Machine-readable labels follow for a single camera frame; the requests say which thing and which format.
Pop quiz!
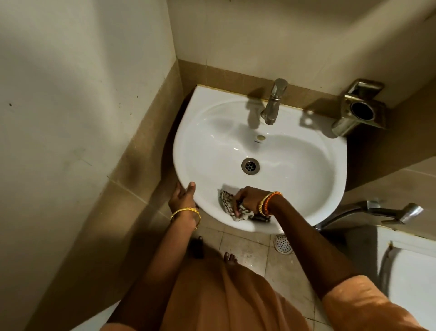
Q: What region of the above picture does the person's left foot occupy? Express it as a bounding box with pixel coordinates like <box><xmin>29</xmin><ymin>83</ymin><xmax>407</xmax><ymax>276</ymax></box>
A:
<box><xmin>190</xmin><ymin>237</ymin><xmax>206</xmax><ymax>260</ymax></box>

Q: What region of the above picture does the person's right forearm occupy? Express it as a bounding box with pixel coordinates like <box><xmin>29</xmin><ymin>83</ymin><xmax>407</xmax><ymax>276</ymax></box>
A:
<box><xmin>269</xmin><ymin>196</ymin><xmax>362</xmax><ymax>301</ymax></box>

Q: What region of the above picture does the patterned cleaning cloth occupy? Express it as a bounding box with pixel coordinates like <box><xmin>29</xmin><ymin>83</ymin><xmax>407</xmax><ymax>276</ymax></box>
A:
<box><xmin>219</xmin><ymin>190</ymin><xmax>271</xmax><ymax>223</ymax></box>

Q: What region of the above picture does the orange garment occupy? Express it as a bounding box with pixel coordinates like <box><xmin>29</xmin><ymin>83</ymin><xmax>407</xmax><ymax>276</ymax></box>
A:
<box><xmin>102</xmin><ymin>254</ymin><xmax>430</xmax><ymax>331</ymax></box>

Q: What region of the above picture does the orange bangle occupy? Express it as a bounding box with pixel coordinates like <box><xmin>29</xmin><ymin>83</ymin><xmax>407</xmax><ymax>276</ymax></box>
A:
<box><xmin>264</xmin><ymin>192</ymin><xmax>283</xmax><ymax>217</ymax></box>

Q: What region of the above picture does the gold beaded bangle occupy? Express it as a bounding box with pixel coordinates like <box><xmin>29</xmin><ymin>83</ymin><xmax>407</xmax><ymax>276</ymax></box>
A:
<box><xmin>258</xmin><ymin>193</ymin><xmax>273</xmax><ymax>217</ymax></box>

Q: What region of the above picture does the person's left forearm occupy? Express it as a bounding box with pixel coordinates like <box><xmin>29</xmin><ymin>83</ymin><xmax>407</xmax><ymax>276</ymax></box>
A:
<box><xmin>141</xmin><ymin>211</ymin><xmax>202</xmax><ymax>288</ymax></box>

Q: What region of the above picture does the chrome basin tap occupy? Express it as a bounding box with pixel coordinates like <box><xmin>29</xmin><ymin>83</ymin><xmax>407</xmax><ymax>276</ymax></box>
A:
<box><xmin>260</xmin><ymin>78</ymin><xmax>289</xmax><ymax>125</ymax></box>

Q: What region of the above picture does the steel wall holder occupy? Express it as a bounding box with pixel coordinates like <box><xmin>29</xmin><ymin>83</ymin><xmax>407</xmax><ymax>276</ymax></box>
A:
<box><xmin>331</xmin><ymin>79</ymin><xmax>387</xmax><ymax>138</ymax></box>

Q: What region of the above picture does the round metal basin drain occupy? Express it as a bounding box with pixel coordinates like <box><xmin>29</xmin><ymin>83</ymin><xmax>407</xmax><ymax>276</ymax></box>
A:
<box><xmin>241</xmin><ymin>158</ymin><xmax>260</xmax><ymax>176</ymax></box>

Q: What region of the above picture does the person's right hand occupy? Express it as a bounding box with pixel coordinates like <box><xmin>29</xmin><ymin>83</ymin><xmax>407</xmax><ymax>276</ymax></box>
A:
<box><xmin>233</xmin><ymin>186</ymin><xmax>270</xmax><ymax>216</ymax></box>

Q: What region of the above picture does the chrome hand sprayer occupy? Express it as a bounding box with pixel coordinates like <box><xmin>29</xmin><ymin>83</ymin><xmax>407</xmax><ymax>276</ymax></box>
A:
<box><xmin>315</xmin><ymin>201</ymin><xmax>424</xmax><ymax>232</ymax></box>

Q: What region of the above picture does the person's left hand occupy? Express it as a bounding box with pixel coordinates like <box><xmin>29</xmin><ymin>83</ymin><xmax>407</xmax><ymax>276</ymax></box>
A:
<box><xmin>168</xmin><ymin>181</ymin><xmax>201</xmax><ymax>216</ymax></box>

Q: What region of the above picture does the white ceramic wash basin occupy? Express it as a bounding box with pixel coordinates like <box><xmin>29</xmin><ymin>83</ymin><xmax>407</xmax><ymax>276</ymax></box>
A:
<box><xmin>173</xmin><ymin>85</ymin><xmax>348</xmax><ymax>235</ymax></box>

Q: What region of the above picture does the thin gold bangle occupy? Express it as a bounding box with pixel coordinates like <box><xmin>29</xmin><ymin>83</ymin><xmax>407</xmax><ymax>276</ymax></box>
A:
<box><xmin>170</xmin><ymin>207</ymin><xmax>201</xmax><ymax>230</ymax></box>

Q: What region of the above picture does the round metal floor drain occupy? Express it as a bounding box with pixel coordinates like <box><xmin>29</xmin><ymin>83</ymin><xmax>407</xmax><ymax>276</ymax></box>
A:
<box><xmin>273</xmin><ymin>234</ymin><xmax>293</xmax><ymax>255</ymax></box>

